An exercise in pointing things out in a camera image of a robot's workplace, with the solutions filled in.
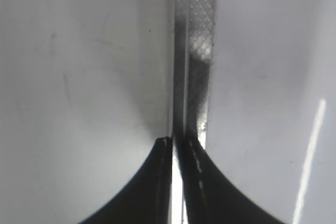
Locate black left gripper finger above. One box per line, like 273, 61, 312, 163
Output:
177, 135, 281, 223

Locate white board with grey frame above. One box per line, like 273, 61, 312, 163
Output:
1, 0, 335, 223

